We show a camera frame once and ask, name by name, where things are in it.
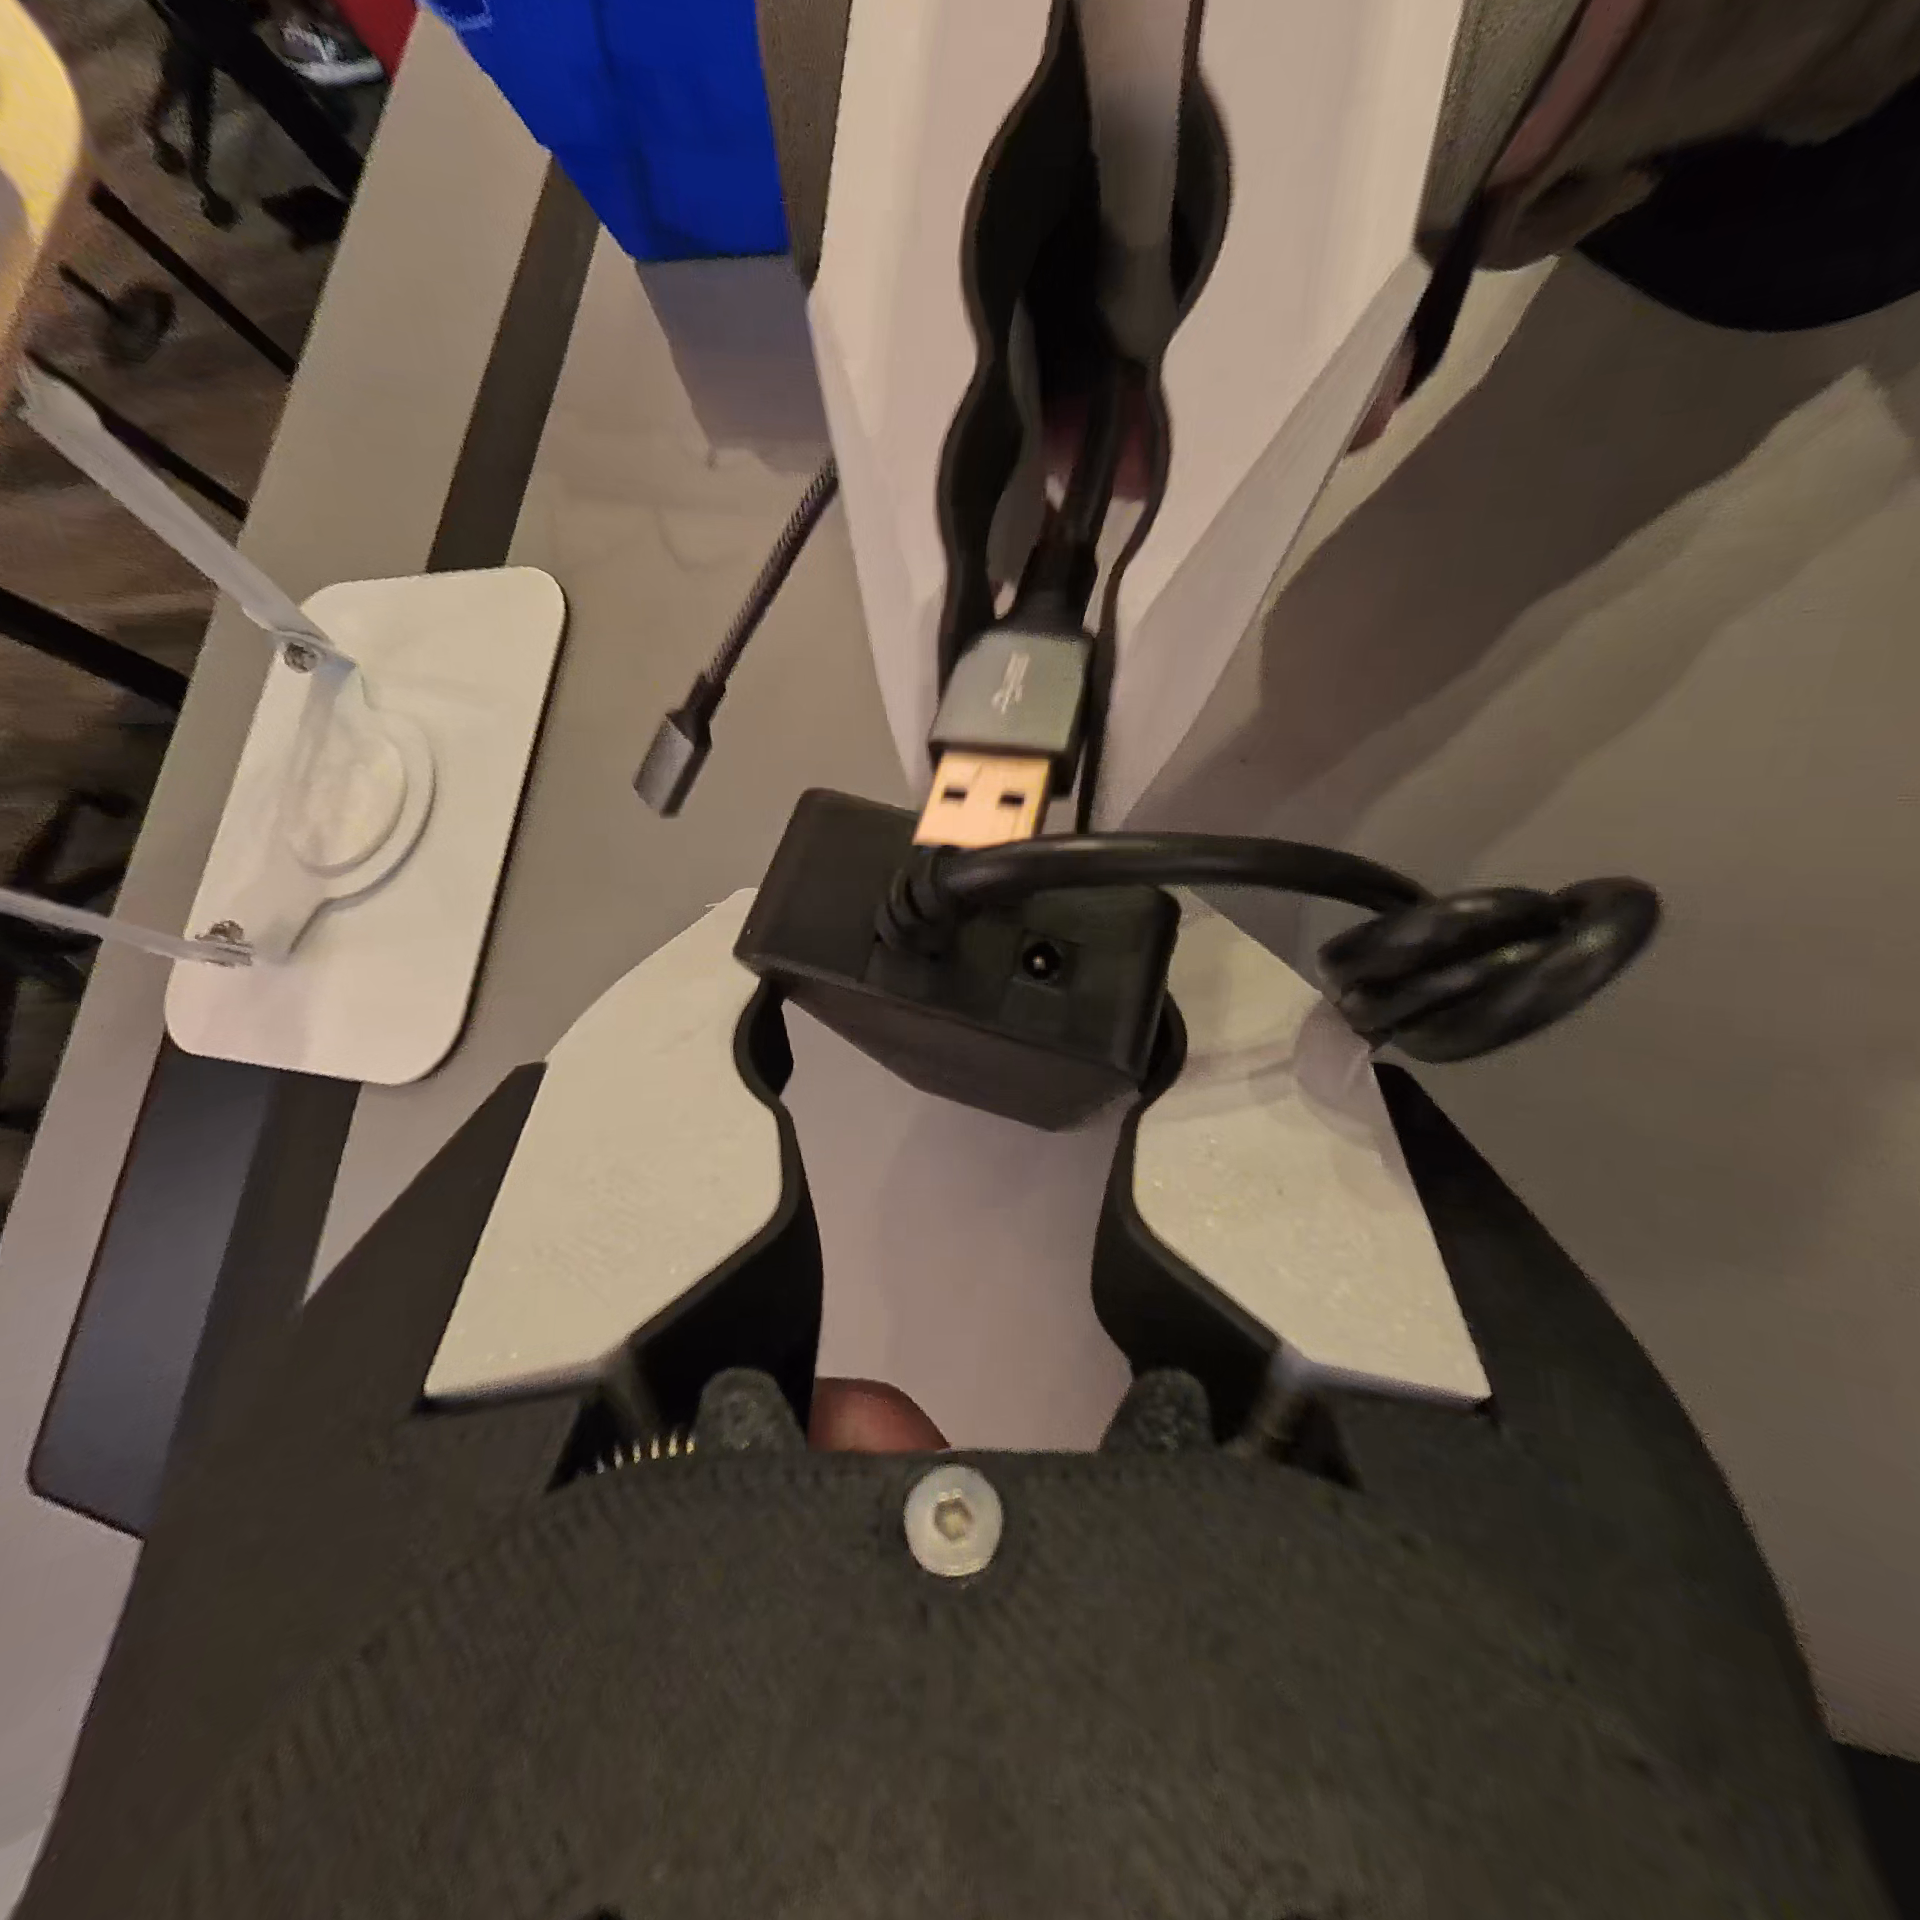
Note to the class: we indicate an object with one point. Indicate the blue plastic bin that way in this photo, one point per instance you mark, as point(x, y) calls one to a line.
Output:
point(662, 119)

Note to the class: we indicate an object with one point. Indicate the person's right hand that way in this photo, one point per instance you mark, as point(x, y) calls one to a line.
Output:
point(1576, 107)

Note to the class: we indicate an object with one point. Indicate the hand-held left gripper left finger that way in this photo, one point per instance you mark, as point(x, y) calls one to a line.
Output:
point(616, 1200)

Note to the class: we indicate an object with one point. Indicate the black seven-port usb hub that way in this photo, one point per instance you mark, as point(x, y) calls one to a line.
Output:
point(974, 1050)

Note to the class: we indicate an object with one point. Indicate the person's right forearm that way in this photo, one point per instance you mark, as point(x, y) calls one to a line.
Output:
point(1770, 60)

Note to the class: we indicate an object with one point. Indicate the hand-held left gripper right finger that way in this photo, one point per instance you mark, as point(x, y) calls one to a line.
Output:
point(1320, 1230)

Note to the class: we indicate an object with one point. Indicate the red fabric bin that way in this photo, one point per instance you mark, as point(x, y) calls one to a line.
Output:
point(383, 19)

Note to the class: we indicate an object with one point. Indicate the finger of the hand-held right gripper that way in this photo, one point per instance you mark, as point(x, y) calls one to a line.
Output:
point(1305, 224)
point(902, 300)

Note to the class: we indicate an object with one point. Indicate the white book stand wooden board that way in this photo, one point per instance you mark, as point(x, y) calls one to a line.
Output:
point(450, 751)

